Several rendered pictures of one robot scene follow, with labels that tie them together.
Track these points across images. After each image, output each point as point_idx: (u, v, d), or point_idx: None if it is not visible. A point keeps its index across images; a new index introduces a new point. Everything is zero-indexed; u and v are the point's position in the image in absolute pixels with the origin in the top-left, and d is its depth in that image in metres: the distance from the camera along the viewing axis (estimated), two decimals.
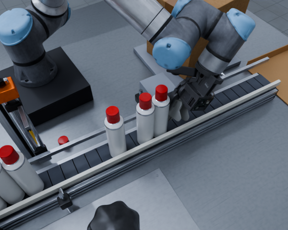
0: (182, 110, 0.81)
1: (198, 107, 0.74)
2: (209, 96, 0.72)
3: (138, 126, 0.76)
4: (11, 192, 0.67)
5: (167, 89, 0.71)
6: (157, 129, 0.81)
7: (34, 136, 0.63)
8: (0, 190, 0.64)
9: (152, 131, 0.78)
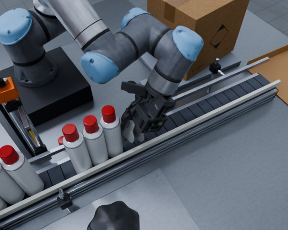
0: (137, 130, 0.77)
1: (150, 129, 0.69)
2: (161, 118, 0.68)
3: (89, 150, 0.71)
4: (11, 192, 0.67)
5: (114, 110, 0.66)
6: (109, 149, 0.76)
7: (34, 136, 0.63)
8: (0, 190, 0.64)
9: (105, 152, 0.74)
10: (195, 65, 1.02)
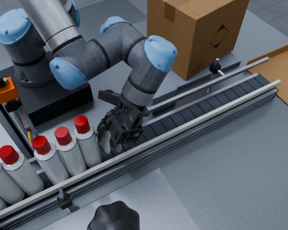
0: None
1: (125, 141, 0.67)
2: (136, 129, 0.66)
3: (65, 162, 0.69)
4: (11, 192, 0.67)
5: (88, 121, 0.64)
6: (85, 159, 0.74)
7: (29, 138, 0.62)
8: (0, 190, 0.64)
9: (82, 162, 0.72)
10: (195, 65, 1.02)
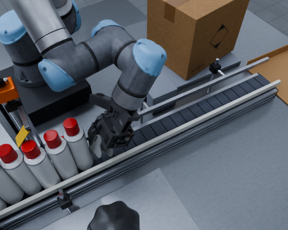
0: None
1: (116, 145, 0.66)
2: (126, 133, 0.65)
3: (58, 166, 0.68)
4: (12, 191, 0.67)
5: (76, 125, 0.63)
6: (74, 160, 0.74)
7: (17, 139, 0.61)
8: (1, 189, 0.64)
9: (73, 162, 0.72)
10: (195, 65, 1.02)
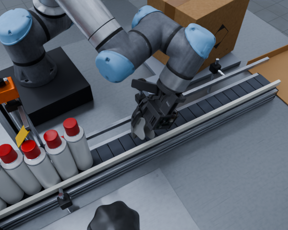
0: (147, 128, 0.77)
1: (161, 126, 0.70)
2: (172, 115, 0.68)
3: (58, 166, 0.68)
4: (12, 191, 0.67)
5: (76, 125, 0.63)
6: (74, 160, 0.74)
7: (17, 139, 0.61)
8: (1, 189, 0.64)
9: (73, 162, 0.72)
10: None
